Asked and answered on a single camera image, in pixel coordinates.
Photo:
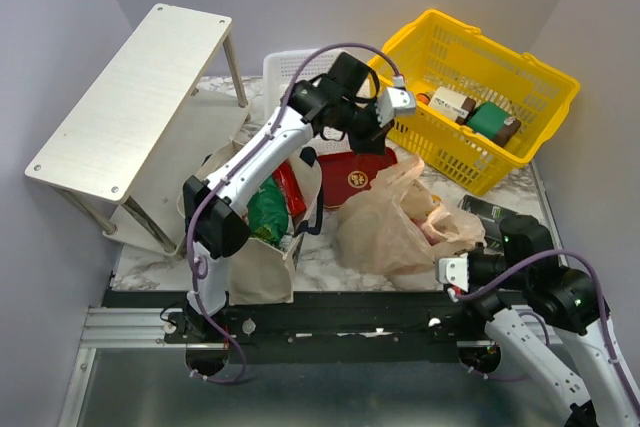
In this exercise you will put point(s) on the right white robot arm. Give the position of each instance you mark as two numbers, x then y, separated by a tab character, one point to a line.
598	390

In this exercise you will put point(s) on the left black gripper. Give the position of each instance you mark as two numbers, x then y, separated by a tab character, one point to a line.
374	142

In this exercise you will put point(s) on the green brown box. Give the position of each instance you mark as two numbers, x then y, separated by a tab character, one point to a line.
494	123

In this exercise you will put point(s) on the black green razor box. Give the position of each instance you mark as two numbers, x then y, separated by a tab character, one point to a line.
490	216

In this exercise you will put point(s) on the white wooden shelf stand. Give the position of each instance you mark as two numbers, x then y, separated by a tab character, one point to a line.
171	96

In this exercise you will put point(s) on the white perforated plastic basket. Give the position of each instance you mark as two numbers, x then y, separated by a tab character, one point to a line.
278	71

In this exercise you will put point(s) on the small orange capped item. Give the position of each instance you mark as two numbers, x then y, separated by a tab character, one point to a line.
424	98

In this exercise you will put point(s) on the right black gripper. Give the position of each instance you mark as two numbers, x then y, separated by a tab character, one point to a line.
472	284

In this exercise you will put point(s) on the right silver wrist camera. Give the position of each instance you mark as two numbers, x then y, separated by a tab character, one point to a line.
453	271

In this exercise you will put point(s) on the beige canvas tote bag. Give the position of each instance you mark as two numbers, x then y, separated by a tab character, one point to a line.
260	273

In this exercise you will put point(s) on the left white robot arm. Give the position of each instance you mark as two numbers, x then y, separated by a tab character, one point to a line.
215	207

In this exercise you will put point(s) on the white brown bottle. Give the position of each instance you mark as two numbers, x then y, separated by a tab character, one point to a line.
454	106

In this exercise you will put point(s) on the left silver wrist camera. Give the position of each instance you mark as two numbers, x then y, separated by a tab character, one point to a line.
393	103

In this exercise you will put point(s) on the aluminium rail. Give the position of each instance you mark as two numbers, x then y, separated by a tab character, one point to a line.
121	328

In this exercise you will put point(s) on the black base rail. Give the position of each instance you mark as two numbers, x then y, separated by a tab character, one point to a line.
317	327

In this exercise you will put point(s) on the peach plastic grocery bag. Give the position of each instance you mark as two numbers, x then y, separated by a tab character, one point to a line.
398	227

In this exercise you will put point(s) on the green snack packet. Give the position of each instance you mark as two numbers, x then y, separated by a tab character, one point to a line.
267	215

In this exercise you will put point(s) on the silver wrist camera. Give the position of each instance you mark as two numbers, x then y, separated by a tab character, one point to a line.
453	271
393	103

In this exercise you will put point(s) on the red snack packet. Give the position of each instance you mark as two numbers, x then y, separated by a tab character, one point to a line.
285	179

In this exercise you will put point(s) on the yellow shopping basket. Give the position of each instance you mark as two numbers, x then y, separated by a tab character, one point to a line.
437	50

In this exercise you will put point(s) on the red lacquer tray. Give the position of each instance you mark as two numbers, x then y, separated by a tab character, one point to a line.
346	174

